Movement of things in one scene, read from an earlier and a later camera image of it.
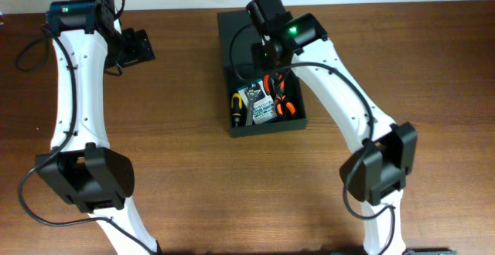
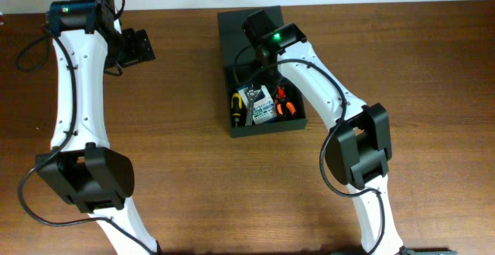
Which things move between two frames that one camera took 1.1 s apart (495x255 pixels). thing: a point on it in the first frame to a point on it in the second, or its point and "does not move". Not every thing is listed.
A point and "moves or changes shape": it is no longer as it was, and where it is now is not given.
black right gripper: (276, 89) to (264, 59)
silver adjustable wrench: (251, 94) does not move
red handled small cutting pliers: (267, 82) moves or changes shape
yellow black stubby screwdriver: (236, 107) does not move
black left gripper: (138, 47) does not move
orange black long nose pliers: (281, 103) does not move
